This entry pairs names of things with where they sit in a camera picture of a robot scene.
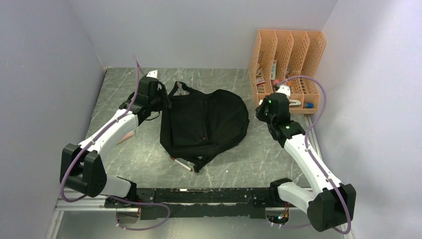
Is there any black student backpack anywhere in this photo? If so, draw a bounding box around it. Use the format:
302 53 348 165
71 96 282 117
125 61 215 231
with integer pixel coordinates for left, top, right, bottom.
160 82 250 173

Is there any red white pen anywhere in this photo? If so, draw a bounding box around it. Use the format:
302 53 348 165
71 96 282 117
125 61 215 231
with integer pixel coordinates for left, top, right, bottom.
170 157 193 172

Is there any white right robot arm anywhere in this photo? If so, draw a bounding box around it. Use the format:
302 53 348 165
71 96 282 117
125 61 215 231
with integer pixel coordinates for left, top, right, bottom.
256 93 356 234

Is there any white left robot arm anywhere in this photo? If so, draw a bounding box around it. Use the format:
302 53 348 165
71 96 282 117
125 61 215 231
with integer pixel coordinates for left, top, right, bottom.
60 70 171 207

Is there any white stapler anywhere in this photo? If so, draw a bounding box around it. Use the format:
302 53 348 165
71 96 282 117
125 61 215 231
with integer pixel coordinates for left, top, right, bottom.
289 99 302 107

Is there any grey blue sharpener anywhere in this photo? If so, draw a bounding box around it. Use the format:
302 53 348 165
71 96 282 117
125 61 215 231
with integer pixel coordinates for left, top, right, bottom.
303 103 314 109

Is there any white red staples box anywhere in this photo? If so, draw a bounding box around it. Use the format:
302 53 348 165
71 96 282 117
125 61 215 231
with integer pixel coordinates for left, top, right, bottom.
255 77 265 86

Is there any pink yellow highlighter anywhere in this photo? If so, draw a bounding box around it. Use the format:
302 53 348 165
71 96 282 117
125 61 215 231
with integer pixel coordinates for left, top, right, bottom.
118 130 136 144

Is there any tall white green box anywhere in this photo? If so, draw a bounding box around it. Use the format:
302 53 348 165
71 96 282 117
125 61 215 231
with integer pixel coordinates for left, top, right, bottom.
270 59 277 81

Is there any orange plastic desk organizer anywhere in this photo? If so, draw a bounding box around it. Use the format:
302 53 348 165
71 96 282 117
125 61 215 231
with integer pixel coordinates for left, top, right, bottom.
249 29 326 115

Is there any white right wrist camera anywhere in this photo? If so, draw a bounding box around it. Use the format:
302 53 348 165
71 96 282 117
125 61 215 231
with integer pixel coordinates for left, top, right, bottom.
277 85 291 99

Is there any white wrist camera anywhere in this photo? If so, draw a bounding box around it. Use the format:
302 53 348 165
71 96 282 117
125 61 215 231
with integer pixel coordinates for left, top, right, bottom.
146 70 160 80
277 85 291 99

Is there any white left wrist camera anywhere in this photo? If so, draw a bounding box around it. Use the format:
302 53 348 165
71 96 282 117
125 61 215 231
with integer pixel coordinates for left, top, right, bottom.
146 70 160 80

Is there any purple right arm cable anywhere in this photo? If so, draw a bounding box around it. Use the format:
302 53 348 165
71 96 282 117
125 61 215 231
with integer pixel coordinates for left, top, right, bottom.
275 76 352 236

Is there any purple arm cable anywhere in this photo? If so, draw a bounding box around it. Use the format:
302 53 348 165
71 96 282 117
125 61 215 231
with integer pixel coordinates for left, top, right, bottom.
275 76 352 236
59 54 171 232

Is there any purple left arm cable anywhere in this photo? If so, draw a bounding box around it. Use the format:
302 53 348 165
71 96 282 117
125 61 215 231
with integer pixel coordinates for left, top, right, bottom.
59 54 171 232

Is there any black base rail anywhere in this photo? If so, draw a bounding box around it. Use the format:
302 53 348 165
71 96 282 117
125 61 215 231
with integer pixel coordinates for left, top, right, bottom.
104 187 288 220

